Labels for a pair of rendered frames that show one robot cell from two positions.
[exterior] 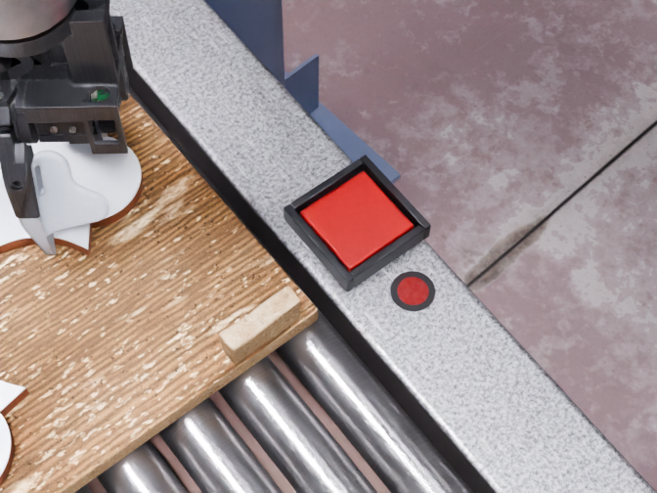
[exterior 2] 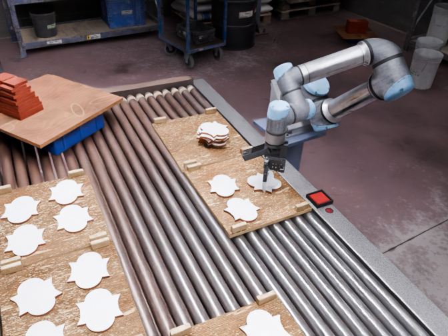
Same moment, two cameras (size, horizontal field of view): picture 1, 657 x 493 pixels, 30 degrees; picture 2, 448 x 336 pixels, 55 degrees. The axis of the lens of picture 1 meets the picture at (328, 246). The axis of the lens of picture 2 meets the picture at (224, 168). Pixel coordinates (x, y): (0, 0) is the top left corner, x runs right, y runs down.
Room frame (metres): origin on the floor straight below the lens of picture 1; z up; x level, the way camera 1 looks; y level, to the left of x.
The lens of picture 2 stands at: (-0.92, 0.10, 2.00)
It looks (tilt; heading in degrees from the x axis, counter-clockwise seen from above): 36 degrees down; 11
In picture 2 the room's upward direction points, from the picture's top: 3 degrees clockwise
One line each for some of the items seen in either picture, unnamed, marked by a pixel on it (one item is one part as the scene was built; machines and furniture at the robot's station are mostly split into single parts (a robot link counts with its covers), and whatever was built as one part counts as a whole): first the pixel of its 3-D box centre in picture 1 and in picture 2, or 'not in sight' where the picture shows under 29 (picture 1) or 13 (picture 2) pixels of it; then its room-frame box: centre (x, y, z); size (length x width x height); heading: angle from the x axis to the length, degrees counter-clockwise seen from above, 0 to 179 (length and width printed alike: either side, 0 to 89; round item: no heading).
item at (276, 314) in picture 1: (261, 325); (302, 206); (0.35, 0.04, 0.95); 0.06 x 0.02 x 0.03; 130
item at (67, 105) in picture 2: not in sight; (45, 105); (0.65, 1.26, 1.03); 0.50 x 0.50 x 0.02; 73
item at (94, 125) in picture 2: not in sight; (56, 122); (0.62, 1.20, 0.97); 0.31 x 0.31 x 0.10; 73
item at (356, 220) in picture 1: (356, 223); (319, 199); (0.44, -0.02, 0.92); 0.06 x 0.06 x 0.01; 39
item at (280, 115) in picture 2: not in sight; (278, 117); (0.47, 0.18, 1.24); 0.09 x 0.08 x 0.11; 135
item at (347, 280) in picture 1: (356, 221); (319, 199); (0.44, -0.02, 0.92); 0.08 x 0.08 x 0.02; 39
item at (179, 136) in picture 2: not in sight; (201, 138); (0.74, 0.54, 0.93); 0.41 x 0.35 x 0.02; 38
